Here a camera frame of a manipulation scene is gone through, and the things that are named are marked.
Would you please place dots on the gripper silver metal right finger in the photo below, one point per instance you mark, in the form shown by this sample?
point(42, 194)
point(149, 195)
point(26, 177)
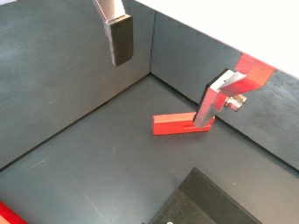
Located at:
point(223, 92)

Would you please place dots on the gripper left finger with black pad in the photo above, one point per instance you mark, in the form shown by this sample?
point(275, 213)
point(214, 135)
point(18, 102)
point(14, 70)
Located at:
point(119, 29)

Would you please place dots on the red double-square peg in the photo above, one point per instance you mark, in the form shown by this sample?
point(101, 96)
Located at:
point(178, 124)

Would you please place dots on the red shape-sorting board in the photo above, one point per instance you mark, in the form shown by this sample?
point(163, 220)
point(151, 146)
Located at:
point(8, 217)

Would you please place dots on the black curved holder stand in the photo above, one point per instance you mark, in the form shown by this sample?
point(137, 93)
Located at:
point(201, 203)

